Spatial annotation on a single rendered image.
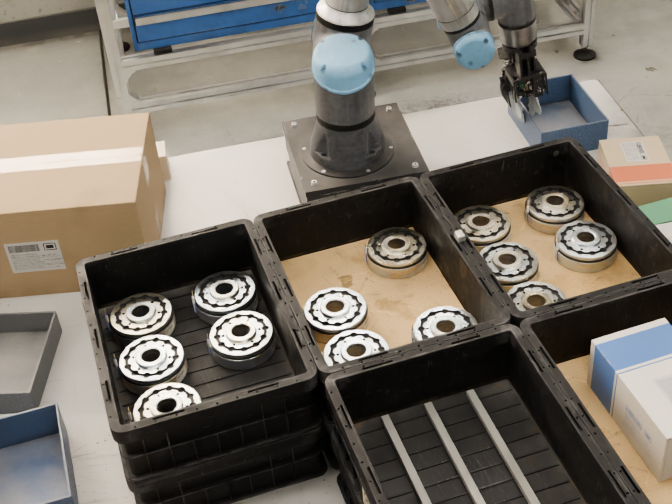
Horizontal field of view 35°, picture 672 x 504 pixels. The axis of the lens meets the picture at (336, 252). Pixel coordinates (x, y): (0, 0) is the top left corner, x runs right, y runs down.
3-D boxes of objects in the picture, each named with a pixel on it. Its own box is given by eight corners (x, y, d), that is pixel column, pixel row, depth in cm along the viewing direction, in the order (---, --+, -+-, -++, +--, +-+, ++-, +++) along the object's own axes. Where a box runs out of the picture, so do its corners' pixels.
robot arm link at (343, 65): (315, 128, 207) (311, 67, 198) (314, 89, 217) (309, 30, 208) (378, 124, 207) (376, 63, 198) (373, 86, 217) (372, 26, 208)
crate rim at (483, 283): (252, 227, 184) (250, 215, 183) (416, 185, 190) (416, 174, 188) (322, 387, 154) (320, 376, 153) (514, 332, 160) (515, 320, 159)
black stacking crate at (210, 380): (91, 314, 184) (75, 263, 177) (258, 270, 190) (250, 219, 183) (129, 489, 155) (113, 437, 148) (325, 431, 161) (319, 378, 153)
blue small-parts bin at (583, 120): (507, 112, 243) (508, 85, 239) (570, 100, 245) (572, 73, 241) (539, 160, 228) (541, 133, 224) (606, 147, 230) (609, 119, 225)
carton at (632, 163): (596, 170, 224) (599, 139, 219) (654, 165, 224) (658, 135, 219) (613, 217, 212) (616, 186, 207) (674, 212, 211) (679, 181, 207)
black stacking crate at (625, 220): (419, 228, 196) (417, 177, 189) (567, 189, 202) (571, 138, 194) (513, 376, 166) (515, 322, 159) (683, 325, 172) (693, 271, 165)
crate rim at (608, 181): (416, 185, 190) (416, 174, 188) (571, 145, 196) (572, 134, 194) (514, 332, 160) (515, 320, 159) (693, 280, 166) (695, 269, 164)
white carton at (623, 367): (586, 382, 162) (591, 339, 156) (657, 360, 164) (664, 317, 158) (658, 482, 147) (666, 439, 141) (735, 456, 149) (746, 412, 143)
